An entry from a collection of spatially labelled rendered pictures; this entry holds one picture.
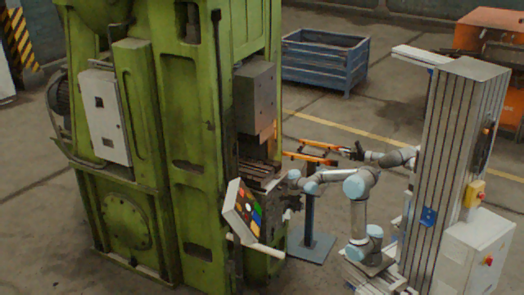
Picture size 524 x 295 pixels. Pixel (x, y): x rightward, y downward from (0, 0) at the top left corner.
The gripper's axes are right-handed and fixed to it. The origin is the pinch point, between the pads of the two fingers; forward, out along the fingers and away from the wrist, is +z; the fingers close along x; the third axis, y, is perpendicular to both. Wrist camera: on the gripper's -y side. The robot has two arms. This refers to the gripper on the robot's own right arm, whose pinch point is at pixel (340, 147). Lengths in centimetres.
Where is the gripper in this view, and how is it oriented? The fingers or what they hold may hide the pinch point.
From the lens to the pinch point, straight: 391.6
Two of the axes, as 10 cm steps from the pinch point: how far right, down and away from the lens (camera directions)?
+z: -8.9, -2.1, 4.0
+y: 0.4, 8.5, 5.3
